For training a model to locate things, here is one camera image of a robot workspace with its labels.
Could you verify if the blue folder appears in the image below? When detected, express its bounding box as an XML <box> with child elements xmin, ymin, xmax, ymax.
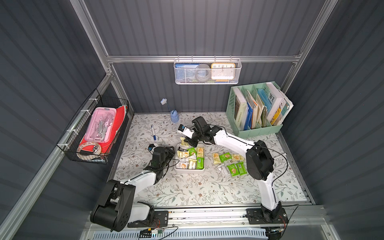
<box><xmin>244</xmin><ymin>102</ymin><xmax>253</xmax><ymax>131</ymax></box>

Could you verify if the white storage box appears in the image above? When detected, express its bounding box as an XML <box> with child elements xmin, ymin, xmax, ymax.
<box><xmin>173</xmin><ymin>143</ymin><xmax>208</xmax><ymax>174</ymax></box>

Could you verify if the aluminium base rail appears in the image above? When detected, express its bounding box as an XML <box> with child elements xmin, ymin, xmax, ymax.
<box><xmin>86</xmin><ymin>203</ymin><xmax>328</xmax><ymax>232</ymax></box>

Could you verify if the mint green file organizer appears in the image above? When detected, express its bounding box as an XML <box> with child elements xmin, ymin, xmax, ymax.
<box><xmin>226</xmin><ymin>83</ymin><xmax>283</xmax><ymax>139</ymax></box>

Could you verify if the pale green workspace book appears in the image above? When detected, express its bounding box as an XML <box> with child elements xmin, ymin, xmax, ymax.
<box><xmin>234</xmin><ymin>88</ymin><xmax>248</xmax><ymax>131</ymax></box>

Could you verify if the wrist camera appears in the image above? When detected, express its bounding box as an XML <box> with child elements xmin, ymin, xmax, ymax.
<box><xmin>178</xmin><ymin>124</ymin><xmax>195</xmax><ymax>139</ymax></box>
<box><xmin>148</xmin><ymin>144</ymin><xmax>159</xmax><ymax>152</ymax></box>

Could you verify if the blue spray bottle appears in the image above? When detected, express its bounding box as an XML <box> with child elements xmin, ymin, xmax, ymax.
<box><xmin>161</xmin><ymin>98</ymin><xmax>179</xmax><ymax>124</ymax></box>

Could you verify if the pale yellow cookie packet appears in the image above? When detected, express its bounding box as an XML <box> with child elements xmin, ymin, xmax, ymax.
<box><xmin>177</xmin><ymin>150</ymin><xmax>190</xmax><ymax>159</ymax></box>

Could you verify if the yellow white clock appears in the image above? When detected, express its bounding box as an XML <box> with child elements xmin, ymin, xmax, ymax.
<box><xmin>211</xmin><ymin>63</ymin><xmax>236</xmax><ymax>81</ymax></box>

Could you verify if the green cookie packet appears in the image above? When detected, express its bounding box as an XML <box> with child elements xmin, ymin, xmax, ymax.
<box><xmin>196</xmin><ymin>158</ymin><xmax>205</xmax><ymax>170</ymax></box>
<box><xmin>236</xmin><ymin>162</ymin><xmax>247</xmax><ymax>176</ymax></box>
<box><xmin>227</xmin><ymin>164</ymin><xmax>240</xmax><ymax>177</ymax></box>

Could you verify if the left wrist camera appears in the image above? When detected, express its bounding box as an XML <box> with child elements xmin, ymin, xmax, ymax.
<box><xmin>148</xmin><ymin>144</ymin><xmax>159</xmax><ymax>152</ymax></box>

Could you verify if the white wire wall basket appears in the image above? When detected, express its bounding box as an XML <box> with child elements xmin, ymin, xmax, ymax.
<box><xmin>174</xmin><ymin>57</ymin><xmax>242</xmax><ymax>85</ymax></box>

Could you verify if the pale yellow packet back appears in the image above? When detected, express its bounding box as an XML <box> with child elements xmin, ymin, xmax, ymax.
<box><xmin>180</xmin><ymin>137</ymin><xmax>189</xmax><ymax>147</ymax></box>

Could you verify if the black wire wall basket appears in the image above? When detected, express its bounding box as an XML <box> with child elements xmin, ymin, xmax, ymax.
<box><xmin>57</xmin><ymin>90</ymin><xmax>130</xmax><ymax>165</ymax></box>

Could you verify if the red cloth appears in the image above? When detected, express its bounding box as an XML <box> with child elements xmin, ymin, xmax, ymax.
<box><xmin>79</xmin><ymin>105</ymin><xmax>128</xmax><ymax>155</ymax></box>

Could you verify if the blue box in basket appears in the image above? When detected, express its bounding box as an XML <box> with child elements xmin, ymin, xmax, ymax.
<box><xmin>174</xmin><ymin>63</ymin><xmax>199</xmax><ymax>83</ymax></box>

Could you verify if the clear tape dispenser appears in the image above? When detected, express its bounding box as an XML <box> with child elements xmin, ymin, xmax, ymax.
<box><xmin>77</xmin><ymin>142</ymin><xmax>102</xmax><ymax>155</ymax></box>

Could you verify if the yellow illustrated book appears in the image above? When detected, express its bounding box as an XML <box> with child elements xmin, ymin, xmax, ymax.
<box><xmin>270</xmin><ymin>105</ymin><xmax>282</xmax><ymax>125</ymax></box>

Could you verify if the blue white marker pen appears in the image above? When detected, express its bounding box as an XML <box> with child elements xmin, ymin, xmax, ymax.
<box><xmin>151</xmin><ymin>125</ymin><xmax>157</xmax><ymax>141</ymax></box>

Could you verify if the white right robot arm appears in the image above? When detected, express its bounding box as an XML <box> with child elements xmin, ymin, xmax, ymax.
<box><xmin>178</xmin><ymin>117</ymin><xmax>283</xmax><ymax>223</ymax></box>

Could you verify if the silver cookie packet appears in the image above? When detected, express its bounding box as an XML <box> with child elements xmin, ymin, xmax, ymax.
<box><xmin>218</xmin><ymin>164</ymin><xmax>230</xmax><ymax>176</ymax></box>

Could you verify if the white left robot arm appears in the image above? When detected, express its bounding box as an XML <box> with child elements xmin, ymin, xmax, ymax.
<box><xmin>90</xmin><ymin>144</ymin><xmax>176</xmax><ymax>232</ymax></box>

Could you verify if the green cookie packet upright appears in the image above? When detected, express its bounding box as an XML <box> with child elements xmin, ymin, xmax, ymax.
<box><xmin>196</xmin><ymin>158</ymin><xmax>205</xmax><ymax>170</ymax></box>

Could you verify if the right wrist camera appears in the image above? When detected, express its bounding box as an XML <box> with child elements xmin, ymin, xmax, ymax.
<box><xmin>178</xmin><ymin>124</ymin><xmax>195</xmax><ymax>139</ymax></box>

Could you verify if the grey tape roll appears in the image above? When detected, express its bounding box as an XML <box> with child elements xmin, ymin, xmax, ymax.
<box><xmin>195</xmin><ymin>64</ymin><xmax>211</xmax><ymax>83</ymax></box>

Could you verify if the pink plastic tool case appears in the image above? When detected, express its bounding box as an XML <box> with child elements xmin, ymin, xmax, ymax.
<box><xmin>84</xmin><ymin>107</ymin><xmax>117</xmax><ymax>144</ymax></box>

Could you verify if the white cookie packet front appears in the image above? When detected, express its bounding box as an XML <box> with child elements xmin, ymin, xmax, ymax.
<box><xmin>176</xmin><ymin>161</ymin><xmax>189</xmax><ymax>169</ymax></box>

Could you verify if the black white marker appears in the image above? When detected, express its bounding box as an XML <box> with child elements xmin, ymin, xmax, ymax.
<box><xmin>277</xmin><ymin>153</ymin><xmax>287</xmax><ymax>158</ymax></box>

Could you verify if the white illustrated book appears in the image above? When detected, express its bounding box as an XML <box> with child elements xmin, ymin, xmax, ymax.
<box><xmin>265</xmin><ymin>82</ymin><xmax>294</xmax><ymax>126</ymax></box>

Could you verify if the beige paper stack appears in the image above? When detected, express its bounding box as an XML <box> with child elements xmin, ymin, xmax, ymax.
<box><xmin>246</xmin><ymin>90</ymin><xmax>264</xmax><ymax>129</ymax></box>

